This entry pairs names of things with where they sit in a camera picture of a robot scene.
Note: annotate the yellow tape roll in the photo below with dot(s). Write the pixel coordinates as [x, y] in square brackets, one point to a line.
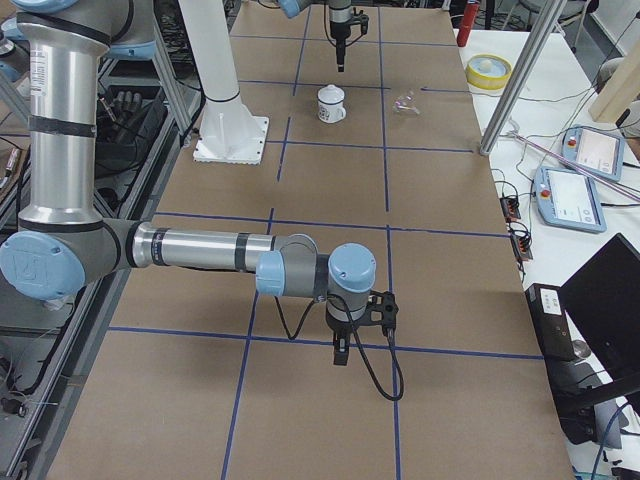
[488, 72]

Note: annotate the black computer box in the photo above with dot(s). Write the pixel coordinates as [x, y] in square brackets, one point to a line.
[550, 322]

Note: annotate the white cup lid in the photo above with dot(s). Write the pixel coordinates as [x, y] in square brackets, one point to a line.
[331, 95]

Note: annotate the red connector board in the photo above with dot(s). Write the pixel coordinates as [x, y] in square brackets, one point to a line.
[521, 244]
[510, 208]

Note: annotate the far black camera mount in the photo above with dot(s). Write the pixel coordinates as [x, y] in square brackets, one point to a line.
[360, 19]

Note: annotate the red cylinder bottle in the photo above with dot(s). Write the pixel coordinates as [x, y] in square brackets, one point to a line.
[467, 23]

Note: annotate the grabber stick tool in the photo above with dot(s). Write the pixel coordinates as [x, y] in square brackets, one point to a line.
[616, 187]

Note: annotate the teach pendant near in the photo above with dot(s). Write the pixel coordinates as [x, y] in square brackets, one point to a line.
[567, 199]

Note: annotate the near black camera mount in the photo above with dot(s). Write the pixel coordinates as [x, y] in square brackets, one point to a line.
[381, 310]

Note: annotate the red connector board upper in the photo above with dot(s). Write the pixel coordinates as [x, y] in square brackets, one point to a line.
[510, 208]

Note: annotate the clear plastic funnel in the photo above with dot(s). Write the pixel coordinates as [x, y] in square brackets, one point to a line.
[405, 104]

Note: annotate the teach pendant far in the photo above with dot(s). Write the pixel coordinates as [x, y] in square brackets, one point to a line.
[598, 151]

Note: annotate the white enamel cup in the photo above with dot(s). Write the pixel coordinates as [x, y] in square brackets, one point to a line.
[331, 113]

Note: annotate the red connector board lower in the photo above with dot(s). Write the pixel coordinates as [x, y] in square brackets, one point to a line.
[521, 244]

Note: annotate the aluminium frame post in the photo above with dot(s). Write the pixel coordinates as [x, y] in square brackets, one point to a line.
[529, 55]

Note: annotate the black monitor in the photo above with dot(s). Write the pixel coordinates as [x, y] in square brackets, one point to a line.
[602, 299]

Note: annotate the teach pendant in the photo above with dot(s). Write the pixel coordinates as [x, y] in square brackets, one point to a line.
[567, 199]
[598, 151]

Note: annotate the wooden beam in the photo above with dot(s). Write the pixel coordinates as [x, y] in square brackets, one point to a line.
[621, 89]

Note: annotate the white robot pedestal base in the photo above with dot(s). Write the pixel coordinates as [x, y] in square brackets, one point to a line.
[228, 131]

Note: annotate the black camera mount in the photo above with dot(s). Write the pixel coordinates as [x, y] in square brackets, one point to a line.
[381, 310]
[360, 19]

